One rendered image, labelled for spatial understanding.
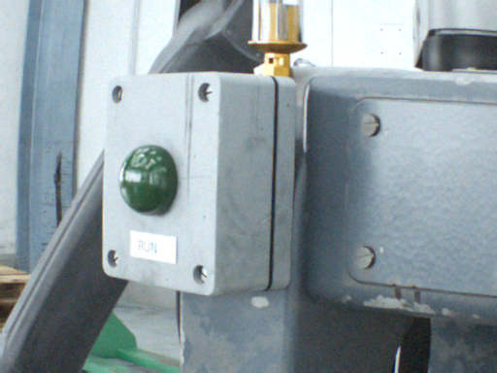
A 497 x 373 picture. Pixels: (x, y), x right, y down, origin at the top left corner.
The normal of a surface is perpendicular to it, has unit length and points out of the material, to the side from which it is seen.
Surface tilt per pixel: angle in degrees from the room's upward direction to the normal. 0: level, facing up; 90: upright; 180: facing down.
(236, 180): 90
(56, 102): 90
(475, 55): 90
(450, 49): 90
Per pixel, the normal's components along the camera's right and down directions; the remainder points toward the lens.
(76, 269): 0.49, -0.24
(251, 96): 0.70, 0.06
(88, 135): -0.71, 0.01
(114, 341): 0.69, -0.19
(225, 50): -0.51, 0.69
